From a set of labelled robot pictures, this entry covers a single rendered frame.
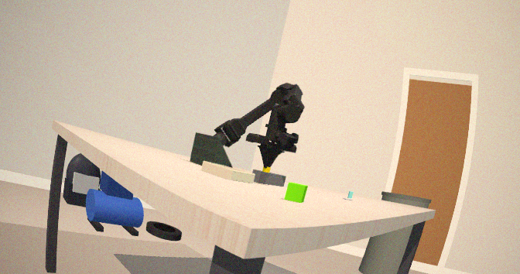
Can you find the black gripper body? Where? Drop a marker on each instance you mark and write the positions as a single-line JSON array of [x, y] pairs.
[[265, 140]]

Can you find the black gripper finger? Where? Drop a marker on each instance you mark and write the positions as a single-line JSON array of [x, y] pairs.
[[266, 153], [273, 156]]

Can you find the lime green cube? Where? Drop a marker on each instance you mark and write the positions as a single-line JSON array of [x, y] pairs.
[[296, 192]]

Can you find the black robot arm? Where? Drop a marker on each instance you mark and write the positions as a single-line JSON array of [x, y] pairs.
[[285, 103]]

